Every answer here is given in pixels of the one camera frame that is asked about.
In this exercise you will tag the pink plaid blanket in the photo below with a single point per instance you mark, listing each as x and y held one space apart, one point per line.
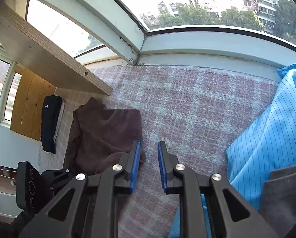
187 109

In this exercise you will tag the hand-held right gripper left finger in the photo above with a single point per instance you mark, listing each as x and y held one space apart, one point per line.
135 166

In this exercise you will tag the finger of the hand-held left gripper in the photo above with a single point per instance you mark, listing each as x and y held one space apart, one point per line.
62 177

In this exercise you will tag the pine plank panel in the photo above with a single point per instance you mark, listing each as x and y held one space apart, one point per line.
31 104

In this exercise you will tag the brown fleece sweater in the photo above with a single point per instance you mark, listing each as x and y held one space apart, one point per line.
103 133

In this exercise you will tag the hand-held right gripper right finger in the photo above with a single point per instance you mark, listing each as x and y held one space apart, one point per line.
162 166

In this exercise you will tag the folded black t-shirt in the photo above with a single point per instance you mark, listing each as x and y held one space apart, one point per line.
50 124

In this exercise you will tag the light wooden board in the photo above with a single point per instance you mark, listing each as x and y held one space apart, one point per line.
44 52

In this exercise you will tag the blue striped shirt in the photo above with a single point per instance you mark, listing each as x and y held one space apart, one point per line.
274 133

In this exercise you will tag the white window frame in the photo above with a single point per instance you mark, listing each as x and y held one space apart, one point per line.
192 44

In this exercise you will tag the grey garment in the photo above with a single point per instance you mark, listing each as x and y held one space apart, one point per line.
286 198

